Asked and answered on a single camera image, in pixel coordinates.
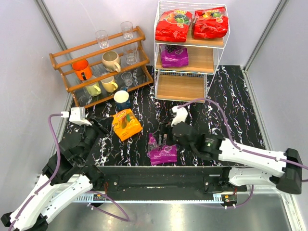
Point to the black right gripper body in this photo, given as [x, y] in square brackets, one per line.
[169, 133]

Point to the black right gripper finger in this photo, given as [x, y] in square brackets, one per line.
[161, 132]
[165, 139]

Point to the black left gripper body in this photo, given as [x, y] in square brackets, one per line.
[96, 125]

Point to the purple candy bag front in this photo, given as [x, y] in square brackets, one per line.
[161, 154]

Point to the purple candy bag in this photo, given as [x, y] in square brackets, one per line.
[174, 56]
[161, 154]

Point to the orange candy bag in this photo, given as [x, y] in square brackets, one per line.
[125, 124]

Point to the purple candy bag back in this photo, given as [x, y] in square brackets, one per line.
[174, 56]

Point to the red candy bag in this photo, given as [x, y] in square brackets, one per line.
[210, 23]
[173, 26]

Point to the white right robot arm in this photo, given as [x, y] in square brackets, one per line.
[282, 170]

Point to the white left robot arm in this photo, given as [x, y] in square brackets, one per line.
[64, 178]

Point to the clear glass bottom shelf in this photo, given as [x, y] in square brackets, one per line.
[127, 78]

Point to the clear glass shelf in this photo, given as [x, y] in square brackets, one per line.
[127, 78]
[130, 53]

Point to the clear glass middle shelf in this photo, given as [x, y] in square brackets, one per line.
[130, 53]

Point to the blue mug white inside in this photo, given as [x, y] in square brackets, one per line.
[122, 100]

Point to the pale green mug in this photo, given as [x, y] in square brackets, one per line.
[94, 89]

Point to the yellow mug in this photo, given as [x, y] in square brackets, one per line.
[109, 84]

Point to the wooden cup rack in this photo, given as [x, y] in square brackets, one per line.
[62, 62]

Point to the orange mug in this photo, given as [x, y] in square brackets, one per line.
[82, 69]

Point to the beige round mug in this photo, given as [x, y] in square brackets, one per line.
[111, 61]

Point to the clear glass top left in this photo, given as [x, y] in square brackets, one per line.
[102, 39]

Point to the clear glass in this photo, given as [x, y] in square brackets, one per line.
[127, 30]
[102, 39]

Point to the clear glass top right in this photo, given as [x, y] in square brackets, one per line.
[127, 30]

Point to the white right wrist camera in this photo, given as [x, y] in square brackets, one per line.
[180, 115]

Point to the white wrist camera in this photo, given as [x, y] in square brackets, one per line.
[180, 115]
[77, 116]

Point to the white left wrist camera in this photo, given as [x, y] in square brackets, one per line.
[77, 116]

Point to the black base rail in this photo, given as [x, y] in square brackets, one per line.
[206, 179]

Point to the white wire wooden shelf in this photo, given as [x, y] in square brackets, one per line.
[188, 83]

